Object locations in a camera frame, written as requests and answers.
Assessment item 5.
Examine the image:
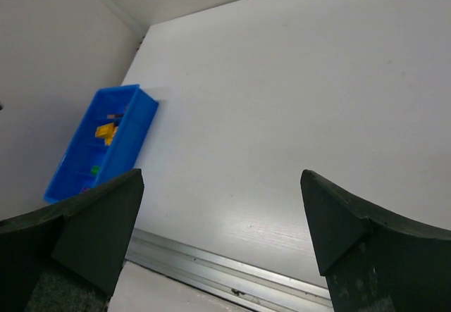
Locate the brown lego plate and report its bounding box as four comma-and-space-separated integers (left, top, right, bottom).
106, 113, 124, 120

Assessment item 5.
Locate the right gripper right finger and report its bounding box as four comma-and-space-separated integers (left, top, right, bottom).
300, 170, 450, 311

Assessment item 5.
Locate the yellow oval lego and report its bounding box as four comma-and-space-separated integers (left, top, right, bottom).
104, 132, 116, 146

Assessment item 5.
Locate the blue compartment bin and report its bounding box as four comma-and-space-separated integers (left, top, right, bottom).
44, 85, 159, 204

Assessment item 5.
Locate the aluminium frame rail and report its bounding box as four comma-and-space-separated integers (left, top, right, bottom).
125, 229, 333, 311

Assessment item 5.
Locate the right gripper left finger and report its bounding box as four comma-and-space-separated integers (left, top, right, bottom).
1, 169, 144, 311

